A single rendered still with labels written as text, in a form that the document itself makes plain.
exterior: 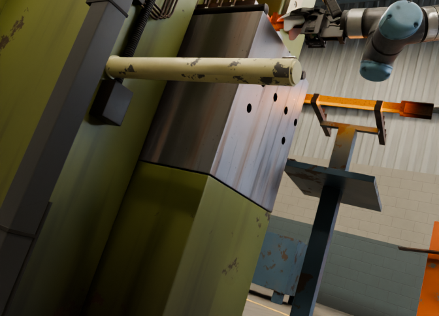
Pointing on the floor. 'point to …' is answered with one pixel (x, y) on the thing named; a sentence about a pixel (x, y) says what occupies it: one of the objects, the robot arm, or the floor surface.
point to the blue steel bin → (279, 266)
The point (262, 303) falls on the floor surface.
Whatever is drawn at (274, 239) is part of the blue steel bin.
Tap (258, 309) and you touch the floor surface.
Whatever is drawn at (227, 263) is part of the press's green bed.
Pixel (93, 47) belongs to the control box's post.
